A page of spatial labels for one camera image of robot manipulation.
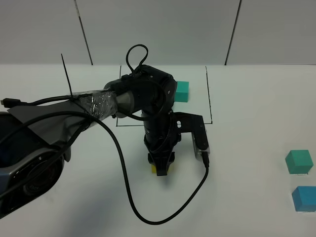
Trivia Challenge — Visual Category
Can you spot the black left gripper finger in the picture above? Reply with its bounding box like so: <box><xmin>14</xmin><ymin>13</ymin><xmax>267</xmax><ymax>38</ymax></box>
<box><xmin>148</xmin><ymin>152</ymin><xmax>175</xmax><ymax>176</ymax></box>

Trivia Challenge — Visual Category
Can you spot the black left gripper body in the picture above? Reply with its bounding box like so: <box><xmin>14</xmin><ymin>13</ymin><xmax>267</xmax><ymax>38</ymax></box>
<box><xmin>144</xmin><ymin>109</ymin><xmax>181</xmax><ymax>158</ymax></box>

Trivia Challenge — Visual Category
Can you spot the yellow block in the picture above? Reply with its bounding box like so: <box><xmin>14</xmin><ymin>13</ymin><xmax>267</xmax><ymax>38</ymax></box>
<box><xmin>151</xmin><ymin>163</ymin><xmax>175</xmax><ymax>174</ymax></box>

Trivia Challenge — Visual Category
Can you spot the blue block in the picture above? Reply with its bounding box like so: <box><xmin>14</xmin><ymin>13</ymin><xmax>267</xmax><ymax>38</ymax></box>
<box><xmin>292</xmin><ymin>186</ymin><xmax>316</xmax><ymax>212</ymax></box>

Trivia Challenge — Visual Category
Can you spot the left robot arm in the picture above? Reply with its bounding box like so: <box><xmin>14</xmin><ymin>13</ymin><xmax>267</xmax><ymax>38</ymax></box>
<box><xmin>0</xmin><ymin>65</ymin><xmax>181</xmax><ymax>217</ymax></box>

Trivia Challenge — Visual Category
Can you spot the green template block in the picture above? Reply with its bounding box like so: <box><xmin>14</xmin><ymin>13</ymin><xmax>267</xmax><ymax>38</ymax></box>
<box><xmin>174</xmin><ymin>81</ymin><xmax>189</xmax><ymax>103</ymax></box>

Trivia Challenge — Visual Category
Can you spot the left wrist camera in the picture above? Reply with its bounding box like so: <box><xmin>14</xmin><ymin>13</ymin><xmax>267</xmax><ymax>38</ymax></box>
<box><xmin>174</xmin><ymin>112</ymin><xmax>210</xmax><ymax>163</ymax></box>

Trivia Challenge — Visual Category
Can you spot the black left camera cable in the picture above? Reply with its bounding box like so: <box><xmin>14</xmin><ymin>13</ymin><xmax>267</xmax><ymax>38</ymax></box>
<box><xmin>0</xmin><ymin>44</ymin><xmax>210</xmax><ymax>226</ymax></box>

